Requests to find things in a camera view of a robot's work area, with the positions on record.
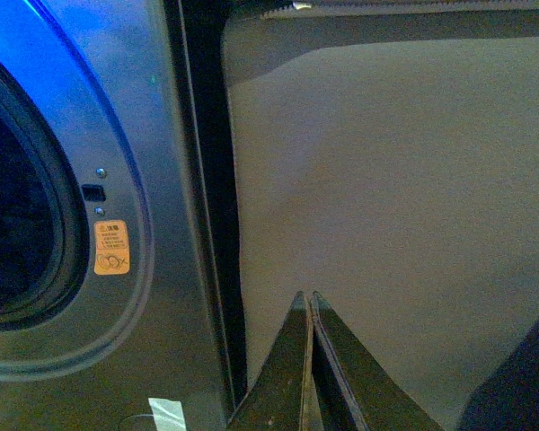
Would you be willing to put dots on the stainless steel washer drum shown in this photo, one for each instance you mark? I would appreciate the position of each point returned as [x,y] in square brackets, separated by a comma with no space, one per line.
[26,232]

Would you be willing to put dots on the grey front-load washing machine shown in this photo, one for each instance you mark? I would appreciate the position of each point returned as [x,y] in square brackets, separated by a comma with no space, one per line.
[99,94]

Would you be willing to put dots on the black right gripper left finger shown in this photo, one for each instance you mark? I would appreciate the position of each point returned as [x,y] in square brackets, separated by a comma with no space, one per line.
[284,394]

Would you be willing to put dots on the orange warning sticker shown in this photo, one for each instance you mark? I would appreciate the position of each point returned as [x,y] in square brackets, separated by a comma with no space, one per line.
[112,253]

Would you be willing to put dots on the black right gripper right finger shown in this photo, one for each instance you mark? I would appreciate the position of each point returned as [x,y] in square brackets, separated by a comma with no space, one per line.
[354,392]

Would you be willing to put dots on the white tape piece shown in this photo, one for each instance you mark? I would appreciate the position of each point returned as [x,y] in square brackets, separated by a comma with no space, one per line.
[167,414]

